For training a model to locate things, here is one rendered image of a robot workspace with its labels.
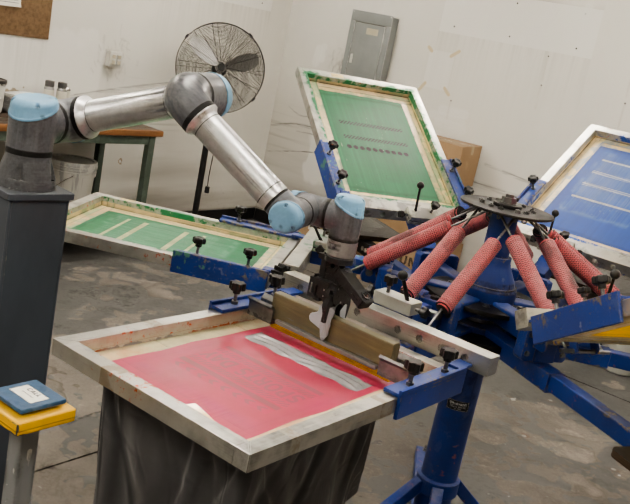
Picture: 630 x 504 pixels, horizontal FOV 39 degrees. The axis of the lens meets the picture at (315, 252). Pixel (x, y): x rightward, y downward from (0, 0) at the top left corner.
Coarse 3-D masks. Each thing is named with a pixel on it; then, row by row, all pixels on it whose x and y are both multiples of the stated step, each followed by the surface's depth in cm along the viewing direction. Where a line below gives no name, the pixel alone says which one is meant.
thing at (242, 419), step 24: (336, 360) 219; (312, 384) 202; (336, 384) 204; (384, 384) 210; (216, 408) 180; (240, 408) 182; (288, 408) 187; (312, 408) 189; (240, 432) 172; (264, 432) 174
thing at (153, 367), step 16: (224, 336) 220; (240, 336) 222; (272, 336) 227; (288, 336) 229; (160, 352) 202; (176, 352) 204; (192, 352) 206; (256, 352) 214; (272, 352) 216; (304, 352) 220; (320, 352) 222; (128, 368) 190; (144, 368) 192; (160, 368) 194; (176, 368) 195; (160, 384) 186; (176, 384) 187; (192, 384) 189; (208, 384) 190
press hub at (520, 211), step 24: (504, 216) 276; (528, 216) 269; (552, 216) 278; (504, 240) 277; (504, 264) 279; (432, 288) 282; (480, 288) 277; (504, 288) 278; (480, 312) 268; (480, 336) 278; (480, 384) 290; (456, 408) 290; (432, 432) 297; (456, 432) 292; (432, 456) 296; (456, 456) 295; (432, 480) 297; (456, 480) 300
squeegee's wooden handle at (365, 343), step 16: (272, 304) 229; (288, 304) 226; (304, 304) 223; (288, 320) 226; (304, 320) 223; (336, 320) 217; (336, 336) 217; (352, 336) 214; (368, 336) 211; (384, 336) 211; (352, 352) 215; (368, 352) 212; (384, 352) 209
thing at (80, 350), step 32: (160, 320) 212; (192, 320) 217; (224, 320) 227; (64, 352) 187; (96, 352) 186; (416, 352) 226; (128, 384) 175; (160, 416) 170; (192, 416) 166; (320, 416) 177; (352, 416) 181; (384, 416) 192; (224, 448) 160; (256, 448) 159; (288, 448) 166
